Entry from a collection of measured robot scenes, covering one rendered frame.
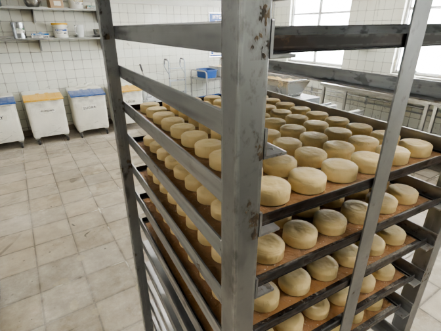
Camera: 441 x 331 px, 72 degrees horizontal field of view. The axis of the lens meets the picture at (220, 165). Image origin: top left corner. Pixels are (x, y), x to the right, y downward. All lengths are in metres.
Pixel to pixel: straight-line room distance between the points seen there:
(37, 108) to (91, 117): 0.78
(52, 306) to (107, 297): 0.36
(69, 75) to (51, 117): 0.96
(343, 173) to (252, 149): 0.20
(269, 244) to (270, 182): 0.09
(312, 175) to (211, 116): 0.16
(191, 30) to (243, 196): 0.21
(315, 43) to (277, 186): 0.17
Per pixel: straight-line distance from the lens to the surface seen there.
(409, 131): 0.68
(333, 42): 0.33
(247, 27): 0.25
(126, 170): 0.91
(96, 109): 5.59
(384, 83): 0.70
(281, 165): 0.44
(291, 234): 0.46
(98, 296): 2.45
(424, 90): 0.66
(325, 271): 0.55
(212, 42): 0.35
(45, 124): 5.54
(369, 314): 0.79
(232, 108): 0.27
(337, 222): 0.50
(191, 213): 0.51
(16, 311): 2.59
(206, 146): 0.51
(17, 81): 6.07
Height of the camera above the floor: 1.69
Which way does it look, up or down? 24 degrees down
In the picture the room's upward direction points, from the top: straight up
